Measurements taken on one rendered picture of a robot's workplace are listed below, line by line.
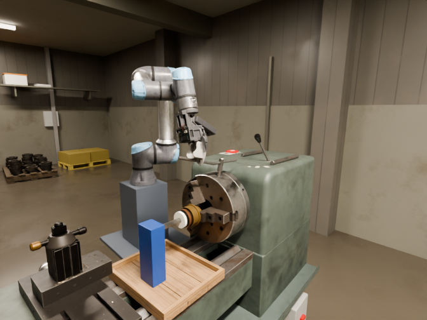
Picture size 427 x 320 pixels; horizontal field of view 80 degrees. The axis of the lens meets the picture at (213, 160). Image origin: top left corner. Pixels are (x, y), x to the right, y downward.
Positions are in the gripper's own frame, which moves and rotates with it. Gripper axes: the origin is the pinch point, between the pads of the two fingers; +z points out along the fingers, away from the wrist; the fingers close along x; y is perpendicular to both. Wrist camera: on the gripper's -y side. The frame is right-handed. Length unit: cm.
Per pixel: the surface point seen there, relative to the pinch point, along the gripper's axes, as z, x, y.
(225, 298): 58, -4, -3
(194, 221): 23.8, -8.6, 1.2
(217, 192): 14.5, -3.3, -9.8
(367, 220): 114, -1, -265
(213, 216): 23.1, -3.2, -4.8
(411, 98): -19, 55, -266
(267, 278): 62, 1, -29
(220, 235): 33.6, -5.6, -9.5
